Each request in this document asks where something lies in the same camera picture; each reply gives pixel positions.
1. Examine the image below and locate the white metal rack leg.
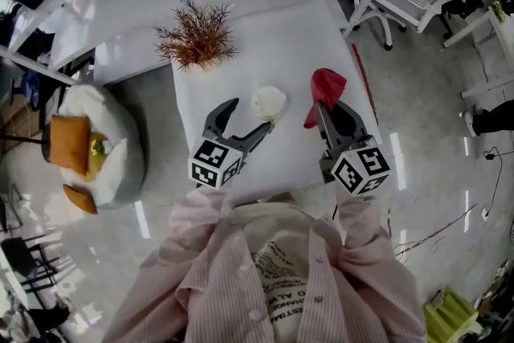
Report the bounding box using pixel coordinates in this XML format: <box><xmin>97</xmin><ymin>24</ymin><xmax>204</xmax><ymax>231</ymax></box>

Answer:
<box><xmin>341</xmin><ymin>0</ymin><xmax>387</xmax><ymax>39</ymax></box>

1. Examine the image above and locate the green paper bag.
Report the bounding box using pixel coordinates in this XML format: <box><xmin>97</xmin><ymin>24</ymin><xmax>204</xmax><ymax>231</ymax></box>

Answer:
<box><xmin>423</xmin><ymin>287</ymin><xmax>479</xmax><ymax>343</ymax></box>

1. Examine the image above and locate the person's right forearm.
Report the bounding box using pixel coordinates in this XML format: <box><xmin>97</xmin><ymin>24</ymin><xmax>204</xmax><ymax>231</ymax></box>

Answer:
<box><xmin>334</xmin><ymin>184</ymin><xmax>397</xmax><ymax>258</ymax></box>

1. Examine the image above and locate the large orange cushion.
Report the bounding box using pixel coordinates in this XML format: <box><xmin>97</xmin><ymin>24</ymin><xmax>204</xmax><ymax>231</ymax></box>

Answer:
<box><xmin>48</xmin><ymin>114</ymin><xmax>92</xmax><ymax>178</ymax></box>

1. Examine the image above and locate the white bean bag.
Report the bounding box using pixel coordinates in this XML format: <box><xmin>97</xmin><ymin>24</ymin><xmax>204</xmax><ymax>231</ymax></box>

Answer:
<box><xmin>58</xmin><ymin>83</ymin><xmax>146</xmax><ymax>210</ymax></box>

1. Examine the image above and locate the red cloth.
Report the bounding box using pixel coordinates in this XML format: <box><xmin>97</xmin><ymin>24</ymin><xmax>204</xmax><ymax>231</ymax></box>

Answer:
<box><xmin>303</xmin><ymin>67</ymin><xmax>349</xmax><ymax>130</ymax></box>

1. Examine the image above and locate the person's left forearm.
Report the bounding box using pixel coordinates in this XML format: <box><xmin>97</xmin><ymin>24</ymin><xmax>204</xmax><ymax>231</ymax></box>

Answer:
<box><xmin>168</xmin><ymin>186</ymin><xmax>235</xmax><ymax>258</ymax></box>

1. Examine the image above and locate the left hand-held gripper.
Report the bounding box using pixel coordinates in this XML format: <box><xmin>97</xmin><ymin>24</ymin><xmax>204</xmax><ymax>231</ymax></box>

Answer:
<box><xmin>188</xmin><ymin>97</ymin><xmax>275</xmax><ymax>190</ymax></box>

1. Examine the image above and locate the black power cable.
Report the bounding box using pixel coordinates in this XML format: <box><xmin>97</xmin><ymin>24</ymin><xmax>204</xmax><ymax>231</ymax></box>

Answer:
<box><xmin>481</xmin><ymin>146</ymin><xmax>504</xmax><ymax>218</ymax></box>

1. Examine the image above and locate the black metal chair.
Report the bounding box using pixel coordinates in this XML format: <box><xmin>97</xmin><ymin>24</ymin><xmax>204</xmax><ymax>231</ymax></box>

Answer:
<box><xmin>0</xmin><ymin>233</ymin><xmax>65</xmax><ymax>298</ymax></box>

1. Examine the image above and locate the brown artificial plant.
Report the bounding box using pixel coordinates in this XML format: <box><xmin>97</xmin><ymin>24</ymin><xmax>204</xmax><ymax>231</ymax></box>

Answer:
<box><xmin>152</xmin><ymin>0</ymin><xmax>239</xmax><ymax>72</ymax></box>

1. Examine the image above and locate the person's pink striped shirt torso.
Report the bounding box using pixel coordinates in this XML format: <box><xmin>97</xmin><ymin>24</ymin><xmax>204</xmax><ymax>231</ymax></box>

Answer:
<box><xmin>102</xmin><ymin>190</ymin><xmax>429</xmax><ymax>343</ymax></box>

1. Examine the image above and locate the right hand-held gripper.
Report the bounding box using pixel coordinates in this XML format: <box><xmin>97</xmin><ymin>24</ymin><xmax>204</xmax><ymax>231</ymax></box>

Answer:
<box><xmin>314</xmin><ymin>100</ymin><xmax>392</xmax><ymax>197</ymax></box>

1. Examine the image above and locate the small orange cushion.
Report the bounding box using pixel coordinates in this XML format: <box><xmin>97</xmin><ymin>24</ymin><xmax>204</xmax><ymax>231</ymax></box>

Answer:
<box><xmin>62</xmin><ymin>183</ymin><xmax>99</xmax><ymax>216</ymax></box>

